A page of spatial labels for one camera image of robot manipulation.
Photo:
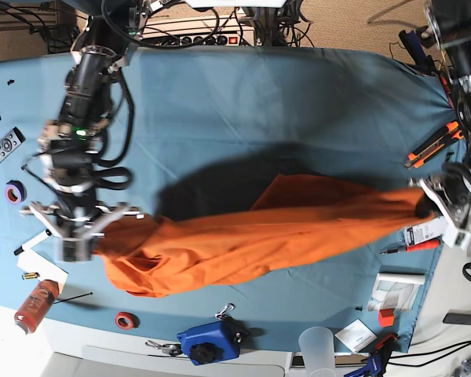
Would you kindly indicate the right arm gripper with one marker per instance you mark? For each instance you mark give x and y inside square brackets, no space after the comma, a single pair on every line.
[77,221]

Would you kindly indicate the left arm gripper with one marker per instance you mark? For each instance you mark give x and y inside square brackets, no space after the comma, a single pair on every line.
[449,196]

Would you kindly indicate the orange t-shirt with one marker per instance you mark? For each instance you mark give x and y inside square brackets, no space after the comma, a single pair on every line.
[298,220]

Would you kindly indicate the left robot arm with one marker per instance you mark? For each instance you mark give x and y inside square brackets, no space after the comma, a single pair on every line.
[449,30]

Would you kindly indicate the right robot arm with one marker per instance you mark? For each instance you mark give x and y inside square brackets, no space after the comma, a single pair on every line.
[71,147]

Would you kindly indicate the packaged tool set blister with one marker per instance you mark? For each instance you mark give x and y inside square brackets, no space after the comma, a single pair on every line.
[416,234]

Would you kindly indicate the black white marker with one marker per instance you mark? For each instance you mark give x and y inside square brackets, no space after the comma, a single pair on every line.
[43,235]

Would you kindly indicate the orange black utility knife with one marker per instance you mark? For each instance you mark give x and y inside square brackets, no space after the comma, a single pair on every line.
[443,138]

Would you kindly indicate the white paper note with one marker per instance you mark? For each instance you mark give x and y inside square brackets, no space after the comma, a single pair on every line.
[32,262]

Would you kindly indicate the purple tape roll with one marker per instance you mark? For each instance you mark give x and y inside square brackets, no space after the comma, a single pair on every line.
[15,192]

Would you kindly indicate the gold AA battery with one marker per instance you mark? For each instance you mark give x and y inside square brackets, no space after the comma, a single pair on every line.
[30,276]

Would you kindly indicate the black zip tie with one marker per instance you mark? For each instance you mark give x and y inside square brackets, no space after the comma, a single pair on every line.
[73,298]

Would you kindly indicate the grey remote control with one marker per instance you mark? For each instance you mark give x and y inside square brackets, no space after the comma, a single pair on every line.
[10,142]

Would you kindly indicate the red tape roll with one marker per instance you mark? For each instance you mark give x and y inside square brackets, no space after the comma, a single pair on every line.
[125,321]

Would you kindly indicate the white roll with booklet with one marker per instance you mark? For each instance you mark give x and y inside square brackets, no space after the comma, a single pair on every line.
[396,291]

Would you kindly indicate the small red block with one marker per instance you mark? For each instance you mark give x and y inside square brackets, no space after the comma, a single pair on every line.
[386,317]

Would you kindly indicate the white cardboard box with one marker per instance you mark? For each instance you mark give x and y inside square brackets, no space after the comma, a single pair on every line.
[96,361]

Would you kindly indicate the metal carabiner keys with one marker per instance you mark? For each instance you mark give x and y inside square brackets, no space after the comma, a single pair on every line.
[171,350]

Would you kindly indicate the teal table cloth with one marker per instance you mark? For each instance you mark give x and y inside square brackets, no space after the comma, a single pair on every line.
[212,128]

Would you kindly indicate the blue clamp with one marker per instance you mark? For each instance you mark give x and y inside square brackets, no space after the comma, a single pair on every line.
[377,362]

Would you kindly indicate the white card packet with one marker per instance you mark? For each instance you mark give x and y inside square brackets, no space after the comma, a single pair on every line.
[356,336]

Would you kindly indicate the silver carabiner clip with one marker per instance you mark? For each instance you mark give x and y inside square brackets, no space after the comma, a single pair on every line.
[225,312]

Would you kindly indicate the blue tape measure box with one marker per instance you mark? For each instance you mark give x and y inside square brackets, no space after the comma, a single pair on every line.
[213,342]

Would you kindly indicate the translucent plastic cup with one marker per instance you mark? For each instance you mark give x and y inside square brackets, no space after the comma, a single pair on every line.
[317,350]

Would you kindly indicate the red handled screwdriver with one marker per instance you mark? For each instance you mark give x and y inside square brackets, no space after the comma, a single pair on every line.
[427,245]

